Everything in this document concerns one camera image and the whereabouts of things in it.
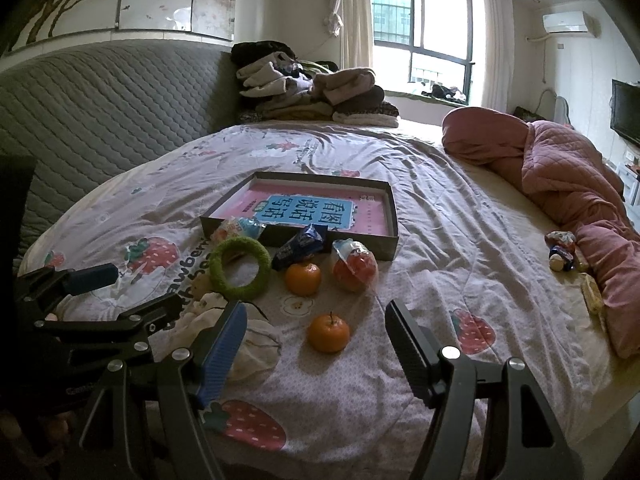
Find beige plush toy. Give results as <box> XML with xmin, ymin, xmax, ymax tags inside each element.
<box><xmin>172</xmin><ymin>292</ymin><xmax>283</xmax><ymax>381</ymax></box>

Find strawberry print bed sheet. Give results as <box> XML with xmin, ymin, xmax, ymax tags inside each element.
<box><xmin>17</xmin><ymin>122</ymin><xmax>626</xmax><ymax>480</ymax></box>

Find black television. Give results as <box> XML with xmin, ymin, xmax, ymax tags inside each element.
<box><xmin>611</xmin><ymin>79</ymin><xmax>640</xmax><ymax>148</ymax></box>

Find tree wall painting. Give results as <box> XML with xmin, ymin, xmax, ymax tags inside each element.
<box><xmin>5</xmin><ymin>0</ymin><xmax>236</xmax><ymax>56</ymax></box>

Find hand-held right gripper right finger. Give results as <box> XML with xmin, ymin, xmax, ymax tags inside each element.
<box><xmin>384</xmin><ymin>300</ymin><xmax>586</xmax><ymax>480</ymax></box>

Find orange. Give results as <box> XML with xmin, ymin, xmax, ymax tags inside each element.
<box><xmin>212</xmin><ymin>216</ymin><xmax>266</xmax><ymax>251</ymax></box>
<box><xmin>331</xmin><ymin>239</ymin><xmax>379</xmax><ymax>294</ymax></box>

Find dark clothes on sill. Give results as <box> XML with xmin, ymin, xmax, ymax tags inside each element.
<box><xmin>422</xmin><ymin>84</ymin><xmax>468</xmax><ymax>101</ymax></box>

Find walnut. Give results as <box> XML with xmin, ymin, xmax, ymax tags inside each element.
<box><xmin>190</xmin><ymin>275</ymin><xmax>213</xmax><ymax>302</ymax></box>

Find colourful candy wrappers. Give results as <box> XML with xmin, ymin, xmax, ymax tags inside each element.
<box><xmin>545</xmin><ymin>230</ymin><xmax>577</xmax><ymax>273</ymax></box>

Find white television cabinet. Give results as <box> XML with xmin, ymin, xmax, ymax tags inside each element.
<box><xmin>617</xmin><ymin>150</ymin><xmax>640</xmax><ymax>206</ymax></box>

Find tangerine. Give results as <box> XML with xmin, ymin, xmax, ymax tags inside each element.
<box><xmin>284</xmin><ymin>261</ymin><xmax>322</xmax><ymax>297</ymax></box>
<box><xmin>306</xmin><ymin>311</ymin><xmax>351</xmax><ymax>354</ymax></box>

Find blue snack packet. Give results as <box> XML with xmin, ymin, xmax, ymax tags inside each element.
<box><xmin>271</xmin><ymin>223</ymin><xmax>328</xmax><ymax>271</ymax></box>

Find yellow packet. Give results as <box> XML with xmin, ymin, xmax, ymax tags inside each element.
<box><xmin>580</xmin><ymin>272</ymin><xmax>608</xmax><ymax>316</ymax></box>

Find cream curtain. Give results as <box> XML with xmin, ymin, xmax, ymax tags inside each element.
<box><xmin>325</xmin><ymin>0</ymin><xmax>375</xmax><ymax>71</ymax></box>
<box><xmin>470</xmin><ymin>0</ymin><xmax>516</xmax><ymax>111</ymax></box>

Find window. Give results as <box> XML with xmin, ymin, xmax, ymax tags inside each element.
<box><xmin>369</xmin><ymin>0</ymin><xmax>476</xmax><ymax>98</ymax></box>

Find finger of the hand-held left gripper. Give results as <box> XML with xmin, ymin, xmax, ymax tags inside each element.
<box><xmin>15</xmin><ymin>263</ymin><xmax>120</xmax><ymax>311</ymax></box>
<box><xmin>35</xmin><ymin>294</ymin><xmax>186</xmax><ymax>361</ymax></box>

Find pile of folded clothes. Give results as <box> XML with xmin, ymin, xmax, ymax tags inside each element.
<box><xmin>231</xmin><ymin>40</ymin><xmax>401</xmax><ymax>128</ymax></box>

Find white chair back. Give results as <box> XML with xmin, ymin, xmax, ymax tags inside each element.
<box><xmin>537</xmin><ymin>87</ymin><xmax>572</xmax><ymax>126</ymax></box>

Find shallow cardboard box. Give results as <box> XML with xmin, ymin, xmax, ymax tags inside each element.
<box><xmin>200</xmin><ymin>171</ymin><xmax>401</xmax><ymax>262</ymax></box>

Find pink quilt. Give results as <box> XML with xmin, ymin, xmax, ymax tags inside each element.
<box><xmin>520</xmin><ymin>120</ymin><xmax>640</xmax><ymax>358</ymax></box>

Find green fuzzy ring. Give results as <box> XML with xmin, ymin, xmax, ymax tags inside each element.
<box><xmin>208</xmin><ymin>236</ymin><xmax>272</xmax><ymax>298</ymax></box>

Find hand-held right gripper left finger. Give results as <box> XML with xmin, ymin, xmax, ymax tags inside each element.
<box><xmin>75</xmin><ymin>301</ymin><xmax>249</xmax><ymax>480</ymax></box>

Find white air conditioner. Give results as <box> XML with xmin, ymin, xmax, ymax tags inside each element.
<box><xmin>542</xmin><ymin>10</ymin><xmax>601</xmax><ymax>38</ymax></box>

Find grey quilted headboard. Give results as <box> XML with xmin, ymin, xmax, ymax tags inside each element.
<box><xmin>0</xmin><ymin>40</ymin><xmax>241</xmax><ymax>261</ymax></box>

